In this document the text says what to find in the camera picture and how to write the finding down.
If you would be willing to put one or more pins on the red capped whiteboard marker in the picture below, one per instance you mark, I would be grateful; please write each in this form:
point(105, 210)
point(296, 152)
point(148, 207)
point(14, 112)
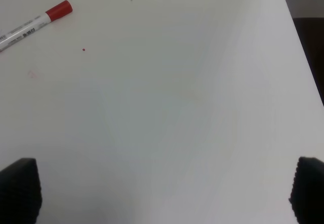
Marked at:
point(31, 26)

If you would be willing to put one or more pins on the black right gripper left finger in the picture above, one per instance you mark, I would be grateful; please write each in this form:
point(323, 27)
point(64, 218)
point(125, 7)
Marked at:
point(21, 192)

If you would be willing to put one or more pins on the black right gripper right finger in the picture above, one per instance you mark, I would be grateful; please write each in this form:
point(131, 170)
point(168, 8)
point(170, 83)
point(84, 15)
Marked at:
point(306, 196)

